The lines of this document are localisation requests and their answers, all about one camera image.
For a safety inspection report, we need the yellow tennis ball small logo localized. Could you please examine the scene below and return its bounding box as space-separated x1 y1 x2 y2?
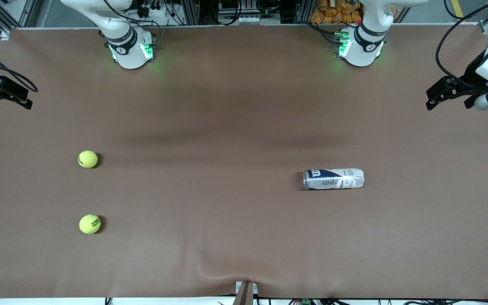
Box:
78 150 99 169

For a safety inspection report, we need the white terminal block device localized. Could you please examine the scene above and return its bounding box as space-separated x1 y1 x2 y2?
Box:
219 14 270 26

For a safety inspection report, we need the orange snack bags pile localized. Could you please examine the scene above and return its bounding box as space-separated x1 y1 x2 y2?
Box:
310 0 363 25

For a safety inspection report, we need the yellow tennis ball black lettering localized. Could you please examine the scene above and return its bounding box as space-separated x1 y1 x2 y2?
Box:
79 214 101 235

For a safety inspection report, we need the white power strip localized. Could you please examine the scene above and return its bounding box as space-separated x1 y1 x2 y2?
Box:
136 0 173 26

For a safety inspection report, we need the clear blue tennis ball can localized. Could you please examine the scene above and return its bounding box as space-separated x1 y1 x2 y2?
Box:
303 168 365 191

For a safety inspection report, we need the grey table edge clamp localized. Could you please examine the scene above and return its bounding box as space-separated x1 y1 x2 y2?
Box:
235 280 258 305

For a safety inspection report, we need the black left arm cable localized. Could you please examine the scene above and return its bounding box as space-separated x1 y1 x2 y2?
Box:
435 0 488 85

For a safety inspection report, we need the brown table mat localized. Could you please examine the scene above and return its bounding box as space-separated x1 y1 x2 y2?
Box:
0 23 488 299

